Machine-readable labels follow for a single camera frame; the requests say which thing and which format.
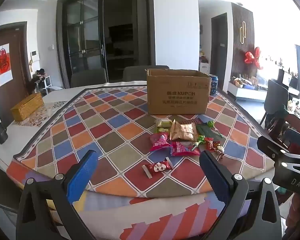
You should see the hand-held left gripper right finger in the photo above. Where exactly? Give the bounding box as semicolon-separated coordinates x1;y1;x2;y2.
199;150;282;240

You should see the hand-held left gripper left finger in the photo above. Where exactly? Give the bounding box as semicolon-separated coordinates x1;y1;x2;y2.
16;150;99;240

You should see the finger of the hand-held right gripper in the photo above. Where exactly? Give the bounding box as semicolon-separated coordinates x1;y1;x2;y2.
284;129;300;153
256;136;300;168

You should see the dark green snack packet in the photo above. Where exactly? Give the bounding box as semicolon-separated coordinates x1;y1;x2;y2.
196;122;223;142

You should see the brown cardboard box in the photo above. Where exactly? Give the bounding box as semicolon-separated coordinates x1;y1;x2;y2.
146;68;212;115

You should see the person's right forearm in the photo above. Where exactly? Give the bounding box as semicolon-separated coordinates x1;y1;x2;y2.
285;192;300;240

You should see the green wrapped lollipop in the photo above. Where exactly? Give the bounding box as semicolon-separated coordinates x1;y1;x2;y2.
206;120;223;136
189;135;206;151

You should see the black chair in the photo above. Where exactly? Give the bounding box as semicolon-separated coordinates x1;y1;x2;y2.
260;79;290;125

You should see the red snack packet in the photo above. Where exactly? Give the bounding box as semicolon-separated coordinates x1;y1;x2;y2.
170;141;201;157

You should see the beige brown snack packet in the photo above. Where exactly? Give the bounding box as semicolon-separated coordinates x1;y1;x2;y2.
169;119;198;142

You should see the white low cabinet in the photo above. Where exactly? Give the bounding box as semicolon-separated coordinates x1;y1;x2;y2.
227;80;268;102

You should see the red candy packet white heart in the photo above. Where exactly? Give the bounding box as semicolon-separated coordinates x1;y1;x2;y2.
142;157;174;179

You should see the maroon striped snack packet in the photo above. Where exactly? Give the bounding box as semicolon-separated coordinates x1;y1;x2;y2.
182;119;203;126

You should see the pink snack packet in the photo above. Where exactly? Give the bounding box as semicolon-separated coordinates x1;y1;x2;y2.
149;133;173;152

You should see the cream snack packet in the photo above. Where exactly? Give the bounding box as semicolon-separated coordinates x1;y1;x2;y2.
155;118;175;128

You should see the blue soda can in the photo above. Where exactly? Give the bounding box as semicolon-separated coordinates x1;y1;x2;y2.
209;74;219;95

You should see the golden woven tissue box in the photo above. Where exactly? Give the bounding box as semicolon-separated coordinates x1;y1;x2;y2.
10;93;44;122

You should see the red bow decoration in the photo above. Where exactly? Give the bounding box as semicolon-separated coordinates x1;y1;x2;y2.
244;47;263;69

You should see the black cup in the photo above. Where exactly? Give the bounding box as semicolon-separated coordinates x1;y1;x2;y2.
0;123;8;145

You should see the grey dining chair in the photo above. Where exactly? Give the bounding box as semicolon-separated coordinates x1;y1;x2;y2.
70;68;108;88
123;66;170;82

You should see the black bag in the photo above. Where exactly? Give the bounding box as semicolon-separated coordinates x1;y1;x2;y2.
26;69;47;93

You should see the red and white door poster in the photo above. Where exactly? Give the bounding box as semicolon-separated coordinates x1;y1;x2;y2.
0;43;13;87

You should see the brown door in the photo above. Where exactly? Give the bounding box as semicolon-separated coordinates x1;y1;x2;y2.
0;22;32;128

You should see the dark glass sliding door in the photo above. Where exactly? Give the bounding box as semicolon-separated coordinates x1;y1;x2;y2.
56;0;155;88

